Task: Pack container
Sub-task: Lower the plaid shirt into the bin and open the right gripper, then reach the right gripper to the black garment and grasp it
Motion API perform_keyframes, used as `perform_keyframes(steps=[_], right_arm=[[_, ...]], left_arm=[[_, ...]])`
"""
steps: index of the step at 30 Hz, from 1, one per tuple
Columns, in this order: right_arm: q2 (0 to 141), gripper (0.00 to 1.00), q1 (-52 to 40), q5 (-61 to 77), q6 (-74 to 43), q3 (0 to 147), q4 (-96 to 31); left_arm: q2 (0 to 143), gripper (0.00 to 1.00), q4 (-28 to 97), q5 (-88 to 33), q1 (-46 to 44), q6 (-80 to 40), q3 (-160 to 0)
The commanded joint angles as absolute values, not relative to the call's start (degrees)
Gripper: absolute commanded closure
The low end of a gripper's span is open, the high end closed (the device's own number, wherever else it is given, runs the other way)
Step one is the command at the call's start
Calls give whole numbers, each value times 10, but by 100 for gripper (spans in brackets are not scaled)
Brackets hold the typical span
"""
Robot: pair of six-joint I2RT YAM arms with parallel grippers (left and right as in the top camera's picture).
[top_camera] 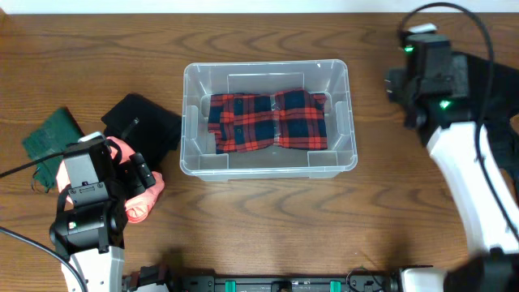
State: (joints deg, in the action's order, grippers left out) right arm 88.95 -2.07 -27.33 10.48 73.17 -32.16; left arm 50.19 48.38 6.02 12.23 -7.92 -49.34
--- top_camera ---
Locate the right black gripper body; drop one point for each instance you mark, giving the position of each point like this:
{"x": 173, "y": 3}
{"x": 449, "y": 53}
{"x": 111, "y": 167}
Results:
{"x": 403, "y": 82}

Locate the red plaid flannel shirt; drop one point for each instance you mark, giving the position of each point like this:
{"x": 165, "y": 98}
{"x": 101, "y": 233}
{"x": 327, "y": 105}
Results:
{"x": 246, "y": 122}

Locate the clear plastic storage bin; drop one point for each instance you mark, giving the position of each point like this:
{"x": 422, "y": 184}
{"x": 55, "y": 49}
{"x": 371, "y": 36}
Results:
{"x": 201, "y": 80}

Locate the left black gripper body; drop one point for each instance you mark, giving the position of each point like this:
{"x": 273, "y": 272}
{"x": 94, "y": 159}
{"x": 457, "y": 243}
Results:
{"x": 138, "y": 173}

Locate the black cloth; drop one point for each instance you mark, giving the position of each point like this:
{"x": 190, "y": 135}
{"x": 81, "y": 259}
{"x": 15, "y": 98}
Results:
{"x": 145, "y": 126}

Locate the large black garment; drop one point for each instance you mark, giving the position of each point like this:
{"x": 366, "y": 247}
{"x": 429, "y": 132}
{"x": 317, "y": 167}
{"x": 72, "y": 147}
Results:
{"x": 502, "y": 107}

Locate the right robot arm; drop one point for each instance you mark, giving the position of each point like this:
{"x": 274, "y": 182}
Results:
{"x": 461, "y": 107}

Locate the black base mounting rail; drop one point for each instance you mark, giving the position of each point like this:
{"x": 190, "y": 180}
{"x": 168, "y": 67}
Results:
{"x": 162, "y": 278}

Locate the dark green cloth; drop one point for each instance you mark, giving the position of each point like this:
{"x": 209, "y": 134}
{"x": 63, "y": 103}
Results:
{"x": 52, "y": 136}

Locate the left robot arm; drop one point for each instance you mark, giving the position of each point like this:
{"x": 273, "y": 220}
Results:
{"x": 91, "y": 216}

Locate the salmon pink garment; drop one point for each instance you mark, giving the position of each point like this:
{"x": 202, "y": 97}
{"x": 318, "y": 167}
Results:
{"x": 137, "y": 208}

